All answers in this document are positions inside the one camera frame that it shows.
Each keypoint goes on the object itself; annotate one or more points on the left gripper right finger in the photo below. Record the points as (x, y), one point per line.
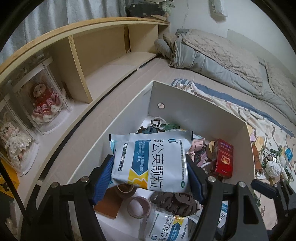
(243, 220)

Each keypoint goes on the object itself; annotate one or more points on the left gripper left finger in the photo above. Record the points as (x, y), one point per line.
(51, 220)

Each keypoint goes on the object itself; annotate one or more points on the blue white medicine sachet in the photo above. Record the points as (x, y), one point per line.
(155, 161)

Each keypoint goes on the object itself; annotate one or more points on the green clothes peg with loop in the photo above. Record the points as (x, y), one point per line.
(169, 127)

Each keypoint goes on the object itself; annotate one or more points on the white crochet yarn ball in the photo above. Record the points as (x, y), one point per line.
(272, 169)

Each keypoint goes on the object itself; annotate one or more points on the brown leather pouch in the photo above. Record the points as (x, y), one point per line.
(257, 163)

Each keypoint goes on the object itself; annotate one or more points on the blue wipes packet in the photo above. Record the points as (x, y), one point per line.
(288, 154)

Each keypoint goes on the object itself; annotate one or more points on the red cigarette box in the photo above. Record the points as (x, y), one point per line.
(222, 159)

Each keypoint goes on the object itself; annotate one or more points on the black hair claw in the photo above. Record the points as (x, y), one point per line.
(181, 204)

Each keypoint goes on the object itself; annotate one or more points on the cartoon bear blanket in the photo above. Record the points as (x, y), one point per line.
(270, 138)

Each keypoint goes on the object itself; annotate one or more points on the brown tape roll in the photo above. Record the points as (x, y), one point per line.
(125, 191)

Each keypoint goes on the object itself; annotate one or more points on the pink tape roll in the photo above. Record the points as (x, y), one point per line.
(139, 207)

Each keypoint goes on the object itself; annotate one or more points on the white dress doll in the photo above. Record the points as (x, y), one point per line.
(16, 143)

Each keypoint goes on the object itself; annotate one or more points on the white shoe box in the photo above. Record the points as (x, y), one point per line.
(156, 104)

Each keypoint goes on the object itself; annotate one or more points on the red dress doll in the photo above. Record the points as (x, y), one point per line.
(47, 103)

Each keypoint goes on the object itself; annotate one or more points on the wooden bedside shelf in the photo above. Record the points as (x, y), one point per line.
(93, 59)

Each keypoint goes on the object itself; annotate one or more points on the grey folded duvet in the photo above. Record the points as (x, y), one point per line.
(221, 60)

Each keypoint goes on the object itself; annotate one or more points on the grey curtain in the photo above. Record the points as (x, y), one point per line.
(51, 15)

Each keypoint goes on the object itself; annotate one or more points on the white hanging bag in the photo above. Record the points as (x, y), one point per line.
(218, 8)

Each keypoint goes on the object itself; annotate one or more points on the black bag on shelf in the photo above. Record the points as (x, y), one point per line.
(146, 9)

